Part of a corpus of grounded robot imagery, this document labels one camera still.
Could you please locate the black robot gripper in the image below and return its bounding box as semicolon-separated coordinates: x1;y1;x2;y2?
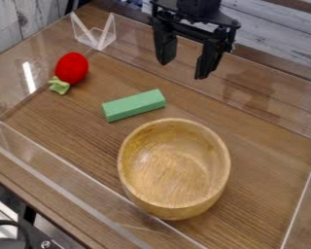
150;0;241;80

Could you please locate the green rectangular block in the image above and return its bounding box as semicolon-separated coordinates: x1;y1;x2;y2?
102;89;165;123

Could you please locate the brown wooden bowl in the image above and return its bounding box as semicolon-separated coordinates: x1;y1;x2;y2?
117;118;231;221

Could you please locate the red plush strawberry toy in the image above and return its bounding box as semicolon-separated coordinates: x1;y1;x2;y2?
48;53;89;95

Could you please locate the black metal table bracket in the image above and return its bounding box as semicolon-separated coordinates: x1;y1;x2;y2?
18;204;64;249

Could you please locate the black cable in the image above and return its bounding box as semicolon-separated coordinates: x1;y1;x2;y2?
0;219;33;249

